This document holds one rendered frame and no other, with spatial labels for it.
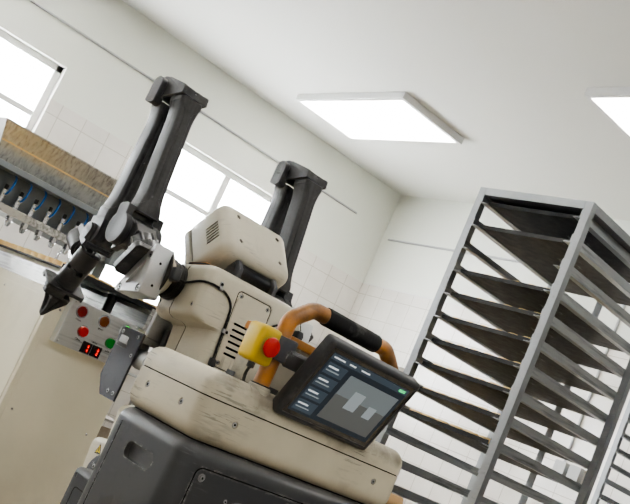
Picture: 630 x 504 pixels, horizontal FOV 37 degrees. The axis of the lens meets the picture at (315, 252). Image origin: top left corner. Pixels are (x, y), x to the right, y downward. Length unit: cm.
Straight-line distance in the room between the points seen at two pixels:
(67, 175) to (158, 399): 199
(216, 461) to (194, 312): 42
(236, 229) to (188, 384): 53
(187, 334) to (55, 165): 163
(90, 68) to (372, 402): 556
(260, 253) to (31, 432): 108
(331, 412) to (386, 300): 653
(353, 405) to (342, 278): 668
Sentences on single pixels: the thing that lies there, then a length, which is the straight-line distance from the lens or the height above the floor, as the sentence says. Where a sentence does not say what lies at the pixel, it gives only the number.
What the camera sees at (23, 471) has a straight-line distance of 294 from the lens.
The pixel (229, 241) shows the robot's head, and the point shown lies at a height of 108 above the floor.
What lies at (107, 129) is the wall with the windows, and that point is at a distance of 715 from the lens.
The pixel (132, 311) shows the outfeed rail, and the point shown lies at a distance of 303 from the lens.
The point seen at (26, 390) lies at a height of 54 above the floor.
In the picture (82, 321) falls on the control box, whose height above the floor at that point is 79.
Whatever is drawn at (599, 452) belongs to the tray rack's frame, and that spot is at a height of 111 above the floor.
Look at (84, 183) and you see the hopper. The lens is 364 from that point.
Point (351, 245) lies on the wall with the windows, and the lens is 844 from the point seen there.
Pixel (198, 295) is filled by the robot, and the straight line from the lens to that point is 199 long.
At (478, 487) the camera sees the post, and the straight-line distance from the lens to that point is 307.
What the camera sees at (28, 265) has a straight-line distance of 308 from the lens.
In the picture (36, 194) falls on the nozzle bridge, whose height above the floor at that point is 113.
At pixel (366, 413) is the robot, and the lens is 180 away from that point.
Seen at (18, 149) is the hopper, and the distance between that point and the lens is 353.
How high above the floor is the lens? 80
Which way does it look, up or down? 9 degrees up
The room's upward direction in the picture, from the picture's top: 24 degrees clockwise
